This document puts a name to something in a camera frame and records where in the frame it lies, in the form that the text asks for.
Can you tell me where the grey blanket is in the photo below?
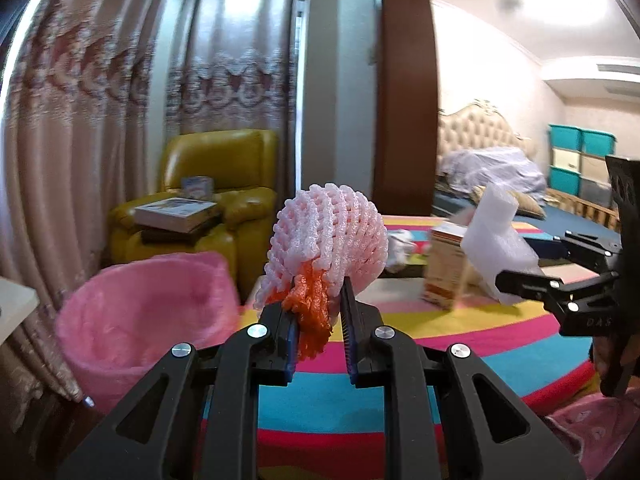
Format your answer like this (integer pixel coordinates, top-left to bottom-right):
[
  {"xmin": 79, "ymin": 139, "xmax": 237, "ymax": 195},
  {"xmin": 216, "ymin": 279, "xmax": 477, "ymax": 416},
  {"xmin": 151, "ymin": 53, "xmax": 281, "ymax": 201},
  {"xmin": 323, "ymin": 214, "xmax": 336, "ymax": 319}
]
[{"xmin": 439, "ymin": 146, "xmax": 547, "ymax": 200}]

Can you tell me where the pink printed cloth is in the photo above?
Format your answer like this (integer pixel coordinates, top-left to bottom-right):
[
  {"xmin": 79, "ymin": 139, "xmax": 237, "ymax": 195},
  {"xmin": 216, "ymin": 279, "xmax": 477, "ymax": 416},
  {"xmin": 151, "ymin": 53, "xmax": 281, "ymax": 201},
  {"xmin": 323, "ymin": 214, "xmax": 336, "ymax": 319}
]
[{"xmin": 545, "ymin": 392, "xmax": 640, "ymax": 480}]

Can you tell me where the orange and white carton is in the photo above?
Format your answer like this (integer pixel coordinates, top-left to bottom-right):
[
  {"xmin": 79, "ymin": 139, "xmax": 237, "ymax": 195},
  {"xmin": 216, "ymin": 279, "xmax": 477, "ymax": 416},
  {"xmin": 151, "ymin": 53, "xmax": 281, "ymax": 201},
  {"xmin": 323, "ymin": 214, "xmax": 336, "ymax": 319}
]
[{"xmin": 423, "ymin": 223, "xmax": 477, "ymax": 310}]

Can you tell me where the white storage box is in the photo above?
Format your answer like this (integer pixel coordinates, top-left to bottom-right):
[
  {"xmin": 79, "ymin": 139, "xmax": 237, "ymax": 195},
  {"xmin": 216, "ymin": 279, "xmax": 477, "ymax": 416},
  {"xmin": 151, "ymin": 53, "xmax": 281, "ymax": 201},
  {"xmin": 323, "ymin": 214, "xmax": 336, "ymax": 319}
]
[{"xmin": 549, "ymin": 148, "xmax": 584, "ymax": 174}]

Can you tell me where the dark cover book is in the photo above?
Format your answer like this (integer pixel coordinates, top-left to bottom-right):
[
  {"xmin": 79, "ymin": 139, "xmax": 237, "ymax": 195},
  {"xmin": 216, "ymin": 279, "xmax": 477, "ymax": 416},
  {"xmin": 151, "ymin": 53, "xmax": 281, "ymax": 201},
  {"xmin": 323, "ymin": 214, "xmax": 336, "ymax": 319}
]
[{"xmin": 140, "ymin": 214, "xmax": 224, "ymax": 247}]

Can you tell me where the pink lined waste bin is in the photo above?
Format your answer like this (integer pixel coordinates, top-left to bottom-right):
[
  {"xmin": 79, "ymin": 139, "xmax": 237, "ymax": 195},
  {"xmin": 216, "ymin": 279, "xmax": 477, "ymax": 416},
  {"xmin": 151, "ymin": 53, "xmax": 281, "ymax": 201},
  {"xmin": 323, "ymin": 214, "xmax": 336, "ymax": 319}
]
[{"xmin": 54, "ymin": 252, "xmax": 242, "ymax": 416}]

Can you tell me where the beige pillow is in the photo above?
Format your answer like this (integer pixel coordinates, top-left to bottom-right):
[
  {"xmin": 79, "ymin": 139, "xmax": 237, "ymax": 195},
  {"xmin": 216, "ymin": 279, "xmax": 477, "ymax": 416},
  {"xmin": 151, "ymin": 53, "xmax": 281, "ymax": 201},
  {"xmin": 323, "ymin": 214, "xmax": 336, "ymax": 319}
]
[{"xmin": 509, "ymin": 191, "xmax": 549, "ymax": 219}]

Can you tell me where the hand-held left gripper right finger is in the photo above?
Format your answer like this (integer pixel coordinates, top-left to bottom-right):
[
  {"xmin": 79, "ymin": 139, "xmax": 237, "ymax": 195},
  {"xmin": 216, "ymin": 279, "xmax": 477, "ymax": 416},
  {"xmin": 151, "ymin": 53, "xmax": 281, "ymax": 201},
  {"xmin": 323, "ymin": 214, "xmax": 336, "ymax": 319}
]
[{"xmin": 340, "ymin": 278, "xmax": 587, "ymax": 480}]

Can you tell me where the bed with tufted headboard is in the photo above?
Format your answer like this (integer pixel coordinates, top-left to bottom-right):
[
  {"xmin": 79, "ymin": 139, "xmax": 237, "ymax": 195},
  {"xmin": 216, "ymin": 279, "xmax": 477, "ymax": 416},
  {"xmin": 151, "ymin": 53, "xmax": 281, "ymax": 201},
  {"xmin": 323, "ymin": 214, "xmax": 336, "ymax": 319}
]
[{"xmin": 432, "ymin": 99, "xmax": 622, "ymax": 267}]

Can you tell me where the large pink patterned curtain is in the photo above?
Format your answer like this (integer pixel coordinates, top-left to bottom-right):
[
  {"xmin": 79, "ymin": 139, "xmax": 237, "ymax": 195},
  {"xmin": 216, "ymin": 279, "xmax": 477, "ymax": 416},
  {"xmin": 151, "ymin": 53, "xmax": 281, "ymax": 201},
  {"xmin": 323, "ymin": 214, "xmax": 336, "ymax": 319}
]
[{"xmin": 0, "ymin": 0, "xmax": 182, "ymax": 406}]

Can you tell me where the white cover book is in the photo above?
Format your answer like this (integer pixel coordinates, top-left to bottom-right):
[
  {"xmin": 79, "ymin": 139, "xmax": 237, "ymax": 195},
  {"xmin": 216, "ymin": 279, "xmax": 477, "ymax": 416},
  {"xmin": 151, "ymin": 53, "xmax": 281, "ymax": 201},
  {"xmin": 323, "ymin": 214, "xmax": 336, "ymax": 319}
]
[{"xmin": 133, "ymin": 198, "xmax": 220, "ymax": 234}]

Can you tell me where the teal storage box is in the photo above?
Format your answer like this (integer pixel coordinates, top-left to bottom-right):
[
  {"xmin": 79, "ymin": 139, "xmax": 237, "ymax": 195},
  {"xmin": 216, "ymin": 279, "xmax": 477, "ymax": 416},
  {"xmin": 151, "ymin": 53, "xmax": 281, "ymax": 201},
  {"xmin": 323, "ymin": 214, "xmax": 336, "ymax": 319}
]
[
  {"xmin": 547, "ymin": 123, "xmax": 584, "ymax": 154},
  {"xmin": 580, "ymin": 129, "xmax": 617, "ymax": 159},
  {"xmin": 548, "ymin": 167, "xmax": 583, "ymax": 197}
]

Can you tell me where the white foam sheet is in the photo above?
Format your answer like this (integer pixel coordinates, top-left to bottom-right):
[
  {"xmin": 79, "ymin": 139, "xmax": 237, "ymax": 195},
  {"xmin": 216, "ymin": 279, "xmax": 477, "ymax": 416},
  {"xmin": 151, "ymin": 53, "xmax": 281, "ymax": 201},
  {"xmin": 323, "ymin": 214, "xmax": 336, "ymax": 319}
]
[{"xmin": 459, "ymin": 184, "xmax": 544, "ymax": 307}]

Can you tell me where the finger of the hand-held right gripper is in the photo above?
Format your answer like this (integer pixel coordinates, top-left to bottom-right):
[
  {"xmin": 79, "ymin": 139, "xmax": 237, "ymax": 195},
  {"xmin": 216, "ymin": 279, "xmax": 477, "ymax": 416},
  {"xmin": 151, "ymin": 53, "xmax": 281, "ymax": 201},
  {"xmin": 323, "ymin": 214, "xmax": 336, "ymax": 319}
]
[
  {"xmin": 494, "ymin": 269, "xmax": 621, "ymax": 337},
  {"xmin": 559, "ymin": 231, "xmax": 623, "ymax": 273}
]

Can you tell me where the small printed box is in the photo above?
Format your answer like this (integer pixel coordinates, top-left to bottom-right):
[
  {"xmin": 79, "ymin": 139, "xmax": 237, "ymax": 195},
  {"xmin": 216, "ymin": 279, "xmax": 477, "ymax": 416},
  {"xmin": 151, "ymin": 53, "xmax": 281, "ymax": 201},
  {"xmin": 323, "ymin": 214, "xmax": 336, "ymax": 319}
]
[{"xmin": 180, "ymin": 175, "xmax": 215, "ymax": 200}]

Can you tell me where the crumpled white wrapper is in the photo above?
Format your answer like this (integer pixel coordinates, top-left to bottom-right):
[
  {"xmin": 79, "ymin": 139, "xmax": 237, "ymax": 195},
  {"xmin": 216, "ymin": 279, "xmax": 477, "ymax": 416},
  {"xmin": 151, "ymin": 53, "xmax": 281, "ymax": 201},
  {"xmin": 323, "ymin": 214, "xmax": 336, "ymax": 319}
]
[{"xmin": 384, "ymin": 229, "xmax": 419, "ymax": 274}]

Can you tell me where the yellow leather armchair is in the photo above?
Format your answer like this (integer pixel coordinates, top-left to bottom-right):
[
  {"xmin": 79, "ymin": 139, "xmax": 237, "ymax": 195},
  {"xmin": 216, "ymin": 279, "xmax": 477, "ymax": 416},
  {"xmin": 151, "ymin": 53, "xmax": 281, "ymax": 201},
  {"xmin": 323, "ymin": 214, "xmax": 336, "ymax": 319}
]
[{"xmin": 107, "ymin": 129, "xmax": 280, "ymax": 306}]

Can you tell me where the brown wooden door frame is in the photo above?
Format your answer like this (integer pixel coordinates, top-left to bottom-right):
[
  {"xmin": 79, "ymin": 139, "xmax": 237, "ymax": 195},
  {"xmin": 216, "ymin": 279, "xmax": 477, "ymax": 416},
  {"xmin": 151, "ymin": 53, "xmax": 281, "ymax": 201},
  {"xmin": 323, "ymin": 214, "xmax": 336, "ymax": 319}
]
[{"xmin": 374, "ymin": 0, "xmax": 442, "ymax": 219}]

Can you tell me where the pink foam fruit net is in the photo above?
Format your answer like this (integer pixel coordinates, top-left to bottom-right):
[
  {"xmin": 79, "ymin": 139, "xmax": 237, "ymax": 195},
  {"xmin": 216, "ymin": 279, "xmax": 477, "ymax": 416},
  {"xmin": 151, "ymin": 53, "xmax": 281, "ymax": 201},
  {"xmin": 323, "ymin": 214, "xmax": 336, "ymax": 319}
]
[{"xmin": 253, "ymin": 183, "xmax": 390, "ymax": 324}]

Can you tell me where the orange foam fruit net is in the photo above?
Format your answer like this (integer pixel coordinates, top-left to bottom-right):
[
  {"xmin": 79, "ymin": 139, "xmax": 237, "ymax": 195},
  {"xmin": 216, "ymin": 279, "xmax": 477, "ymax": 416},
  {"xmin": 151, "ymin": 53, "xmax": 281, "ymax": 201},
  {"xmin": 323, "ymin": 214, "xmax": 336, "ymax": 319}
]
[{"xmin": 282, "ymin": 262, "xmax": 334, "ymax": 364}]

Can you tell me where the narrow pink patterned curtain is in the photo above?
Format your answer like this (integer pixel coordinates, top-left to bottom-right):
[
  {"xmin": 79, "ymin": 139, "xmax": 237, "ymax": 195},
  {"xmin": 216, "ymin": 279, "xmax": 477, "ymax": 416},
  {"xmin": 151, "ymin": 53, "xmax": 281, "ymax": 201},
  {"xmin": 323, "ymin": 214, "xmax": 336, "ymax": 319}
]
[{"xmin": 167, "ymin": 0, "xmax": 307, "ymax": 196}]

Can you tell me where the white side table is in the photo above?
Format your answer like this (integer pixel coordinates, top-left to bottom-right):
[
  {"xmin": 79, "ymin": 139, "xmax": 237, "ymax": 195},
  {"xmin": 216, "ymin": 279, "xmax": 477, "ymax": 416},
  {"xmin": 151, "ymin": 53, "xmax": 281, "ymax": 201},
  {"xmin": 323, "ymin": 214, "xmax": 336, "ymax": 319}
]
[{"xmin": 0, "ymin": 277, "xmax": 42, "ymax": 347}]

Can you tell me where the ceiling air vent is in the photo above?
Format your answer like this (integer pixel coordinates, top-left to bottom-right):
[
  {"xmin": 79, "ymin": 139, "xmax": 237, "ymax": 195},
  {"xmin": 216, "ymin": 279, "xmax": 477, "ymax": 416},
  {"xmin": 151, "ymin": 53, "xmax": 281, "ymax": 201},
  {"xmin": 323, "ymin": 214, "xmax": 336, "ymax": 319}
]
[{"xmin": 596, "ymin": 61, "xmax": 640, "ymax": 95}]

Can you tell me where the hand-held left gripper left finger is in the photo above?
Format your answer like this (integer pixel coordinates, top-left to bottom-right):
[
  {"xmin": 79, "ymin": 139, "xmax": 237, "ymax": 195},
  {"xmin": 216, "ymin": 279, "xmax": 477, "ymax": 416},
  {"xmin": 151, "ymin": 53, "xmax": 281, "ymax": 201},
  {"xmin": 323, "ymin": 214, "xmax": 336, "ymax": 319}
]
[{"xmin": 57, "ymin": 303, "xmax": 301, "ymax": 480}]

